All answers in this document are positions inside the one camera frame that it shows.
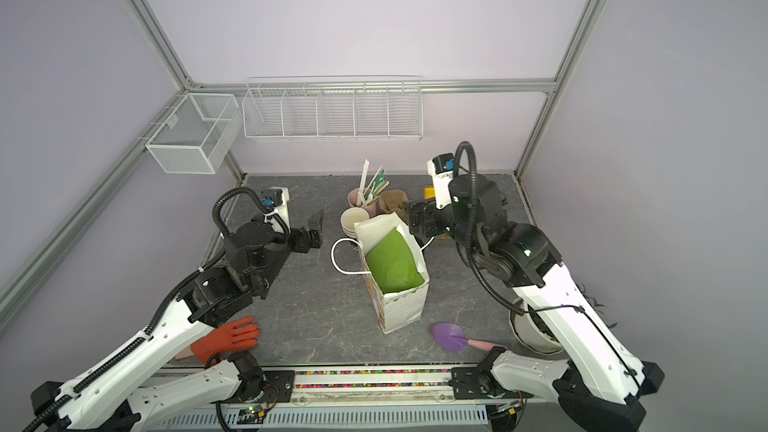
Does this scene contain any cartoon animal paper gift bag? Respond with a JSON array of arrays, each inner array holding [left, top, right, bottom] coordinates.
[[330, 213, 430, 334]]

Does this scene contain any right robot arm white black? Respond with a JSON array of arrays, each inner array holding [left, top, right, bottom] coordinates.
[[406, 141, 665, 431]]

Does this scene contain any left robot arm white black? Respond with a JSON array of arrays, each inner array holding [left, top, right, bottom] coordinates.
[[26, 187, 324, 431]]

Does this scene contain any stack of paper coffee cups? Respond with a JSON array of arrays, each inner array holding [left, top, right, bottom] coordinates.
[[340, 207, 370, 239]]

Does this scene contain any stack of pulp cup carriers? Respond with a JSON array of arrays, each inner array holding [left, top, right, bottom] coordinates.
[[377, 189, 409, 222]]

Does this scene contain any wooden stir sticks bundle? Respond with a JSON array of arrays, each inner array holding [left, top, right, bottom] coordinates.
[[359, 162, 387, 203]]

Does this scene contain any pink utensil holder cup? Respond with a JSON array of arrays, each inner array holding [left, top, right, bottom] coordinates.
[[347, 188, 378, 217]]

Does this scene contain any red rubber glove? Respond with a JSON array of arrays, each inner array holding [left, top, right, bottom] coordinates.
[[189, 317, 261, 363]]

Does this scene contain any purple pink garden trowel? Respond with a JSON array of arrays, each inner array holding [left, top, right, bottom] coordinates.
[[429, 322, 505, 352]]

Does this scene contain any potted green plant white pot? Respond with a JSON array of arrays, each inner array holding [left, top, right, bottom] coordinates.
[[508, 293, 616, 356]]

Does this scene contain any small white mesh basket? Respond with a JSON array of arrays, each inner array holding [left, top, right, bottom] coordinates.
[[146, 93, 243, 175]]

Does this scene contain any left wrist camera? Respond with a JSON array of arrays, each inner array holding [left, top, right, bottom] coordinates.
[[261, 187, 290, 233]]

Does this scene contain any long white wire shelf basket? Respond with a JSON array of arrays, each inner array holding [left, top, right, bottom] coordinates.
[[241, 75, 424, 141]]

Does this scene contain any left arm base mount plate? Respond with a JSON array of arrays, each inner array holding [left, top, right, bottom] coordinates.
[[223, 369, 296, 404]]

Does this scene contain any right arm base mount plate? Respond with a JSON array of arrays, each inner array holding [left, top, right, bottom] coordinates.
[[448, 366, 533, 400]]

